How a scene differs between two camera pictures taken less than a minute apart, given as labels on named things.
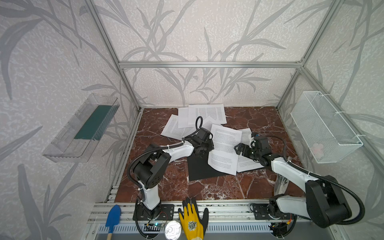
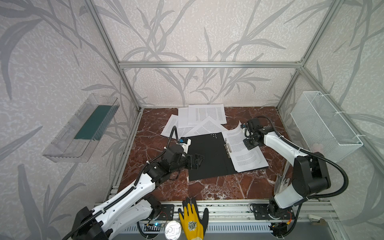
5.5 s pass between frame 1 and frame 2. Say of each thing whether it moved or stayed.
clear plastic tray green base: stayed
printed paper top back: stayed
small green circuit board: stayed
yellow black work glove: stayed
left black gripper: moved
